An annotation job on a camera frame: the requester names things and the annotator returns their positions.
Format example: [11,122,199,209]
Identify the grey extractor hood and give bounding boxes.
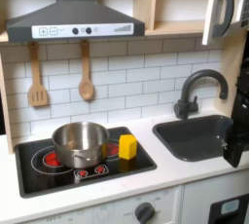
[5,0,146,44]

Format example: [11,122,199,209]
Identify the yellow toy block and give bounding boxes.
[118,133,139,161]

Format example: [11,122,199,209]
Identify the wooden spoon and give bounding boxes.
[78,40,96,102]

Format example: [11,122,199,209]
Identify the dark grey tap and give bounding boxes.
[173,68,230,121]

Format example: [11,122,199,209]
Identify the wooden microwave cabinet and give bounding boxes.
[132,0,215,38]

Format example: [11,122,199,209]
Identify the steel pot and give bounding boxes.
[51,121,111,169]

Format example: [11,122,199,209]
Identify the grey microwave door handle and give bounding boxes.
[212,0,235,38]

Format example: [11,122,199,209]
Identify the dark grey sink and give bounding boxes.
[152,114,249,164]

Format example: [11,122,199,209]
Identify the black oven window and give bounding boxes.
[207,193,249,224]

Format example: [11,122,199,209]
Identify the wooden slotted spatula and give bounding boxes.
[26,41,50,108]

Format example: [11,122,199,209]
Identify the grey oven knob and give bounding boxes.
[134,201,157,224]

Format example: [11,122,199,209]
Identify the black stove top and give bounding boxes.
[14,126,159,200]

